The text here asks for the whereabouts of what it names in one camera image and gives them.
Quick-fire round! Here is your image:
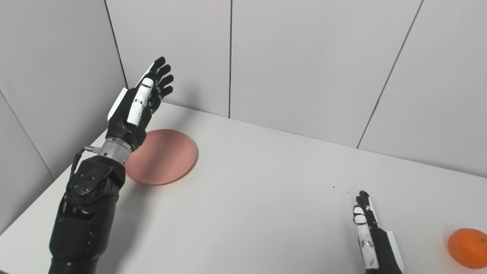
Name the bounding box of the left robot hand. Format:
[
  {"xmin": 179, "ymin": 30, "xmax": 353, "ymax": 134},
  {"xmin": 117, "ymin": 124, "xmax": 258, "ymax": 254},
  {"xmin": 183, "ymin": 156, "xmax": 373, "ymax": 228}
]
[{"xmin": 105, "ymin": 56, "xmax": 174, "ymax": 152}]

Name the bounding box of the pink plate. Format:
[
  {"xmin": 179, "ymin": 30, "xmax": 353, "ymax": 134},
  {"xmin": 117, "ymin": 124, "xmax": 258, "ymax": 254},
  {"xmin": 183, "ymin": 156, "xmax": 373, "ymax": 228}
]
[{"xmin": 125, "ymin": 129, "xmax": 197, "ymax": 186}]

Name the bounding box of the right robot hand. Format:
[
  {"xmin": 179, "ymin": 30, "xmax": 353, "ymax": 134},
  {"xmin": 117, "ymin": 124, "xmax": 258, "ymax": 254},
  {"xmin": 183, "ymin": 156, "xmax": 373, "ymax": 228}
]
[{"xmin": 353, "ymin": 190, "xmax": 404, "ymax": 274}]

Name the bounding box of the orange fruit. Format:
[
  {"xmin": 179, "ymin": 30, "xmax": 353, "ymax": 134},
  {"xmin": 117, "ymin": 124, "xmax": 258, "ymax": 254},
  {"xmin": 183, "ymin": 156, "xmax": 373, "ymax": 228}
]
[{"xmin": 447, "ymin": 228, "xmax": 487, "ymax": 269}]

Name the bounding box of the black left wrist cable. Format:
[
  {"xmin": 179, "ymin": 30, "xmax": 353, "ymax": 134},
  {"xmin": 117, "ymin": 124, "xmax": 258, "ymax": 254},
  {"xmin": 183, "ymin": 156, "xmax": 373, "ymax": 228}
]
[{"xmin": 69, "ymin": 146, "xmax": 100, "ymax": 179}]

